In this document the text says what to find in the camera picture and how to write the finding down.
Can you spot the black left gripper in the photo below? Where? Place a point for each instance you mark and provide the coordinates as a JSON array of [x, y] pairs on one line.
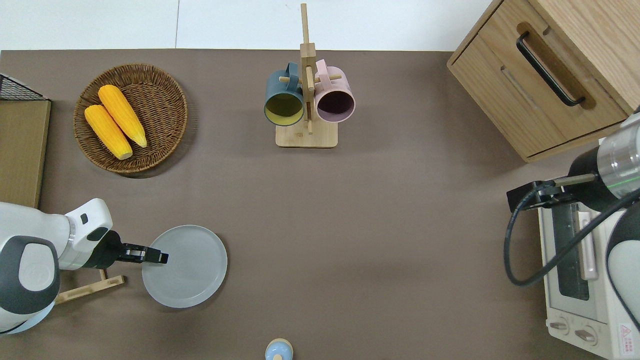
[[107, 250]]

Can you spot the white toaster oven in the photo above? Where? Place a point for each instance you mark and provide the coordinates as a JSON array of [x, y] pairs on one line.
[[565, 300]]

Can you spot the yellow corn cob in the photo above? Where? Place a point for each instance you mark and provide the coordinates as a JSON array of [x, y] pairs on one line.
[[107, 132], [122, 115]]

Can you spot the dark blue mug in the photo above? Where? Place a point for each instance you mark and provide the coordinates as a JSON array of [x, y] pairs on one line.
[[277, 87]]

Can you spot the silver toaster knob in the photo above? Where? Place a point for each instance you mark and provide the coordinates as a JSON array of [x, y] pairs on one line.
[[586, 335], [559, 325]]

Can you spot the blue call bell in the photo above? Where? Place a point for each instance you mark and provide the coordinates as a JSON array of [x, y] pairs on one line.
[[279, 350]]

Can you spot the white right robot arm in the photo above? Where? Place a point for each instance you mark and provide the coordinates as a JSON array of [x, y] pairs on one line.
[[620, 160]]

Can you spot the brown table mat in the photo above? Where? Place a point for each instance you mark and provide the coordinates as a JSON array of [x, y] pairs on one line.
[[350, 225]]

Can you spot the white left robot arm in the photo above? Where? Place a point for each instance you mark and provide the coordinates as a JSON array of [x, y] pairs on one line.
[[30, 235]]

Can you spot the gray plate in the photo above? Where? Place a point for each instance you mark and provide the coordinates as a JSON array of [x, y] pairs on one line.
[[195, 270]]

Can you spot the brown wicker basket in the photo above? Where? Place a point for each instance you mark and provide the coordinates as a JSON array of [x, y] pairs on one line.
[[160, 110]]

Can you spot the wooden mug tree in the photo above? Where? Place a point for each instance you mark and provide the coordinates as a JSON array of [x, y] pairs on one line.
[[307, 137]]

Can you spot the low wooden plate rack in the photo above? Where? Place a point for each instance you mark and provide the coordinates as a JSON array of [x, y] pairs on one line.
[[90, 289]]

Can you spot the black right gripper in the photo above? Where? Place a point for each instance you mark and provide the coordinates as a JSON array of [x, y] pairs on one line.
[[552, 196]]

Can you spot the pink mug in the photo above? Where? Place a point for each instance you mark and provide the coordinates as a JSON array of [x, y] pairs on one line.
[[340, 82]]

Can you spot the wooden cabinet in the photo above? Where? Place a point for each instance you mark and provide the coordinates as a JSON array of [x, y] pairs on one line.
[[500, 80]]

